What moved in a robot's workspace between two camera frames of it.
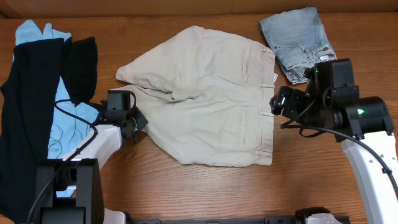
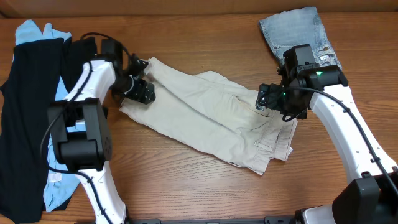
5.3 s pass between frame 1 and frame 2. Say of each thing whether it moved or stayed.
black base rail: stayed
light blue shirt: stayed
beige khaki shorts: moved
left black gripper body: moved
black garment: stayed
